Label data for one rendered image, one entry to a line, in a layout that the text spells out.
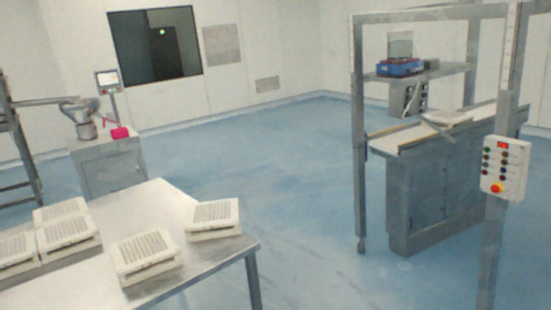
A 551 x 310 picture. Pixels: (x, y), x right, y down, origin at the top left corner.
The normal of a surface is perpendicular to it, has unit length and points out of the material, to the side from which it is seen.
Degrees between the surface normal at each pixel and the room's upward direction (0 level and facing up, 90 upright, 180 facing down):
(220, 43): 90
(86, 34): 90
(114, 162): 90
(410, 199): 90
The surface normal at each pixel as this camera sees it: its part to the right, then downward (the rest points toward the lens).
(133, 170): 0.51, 0.26
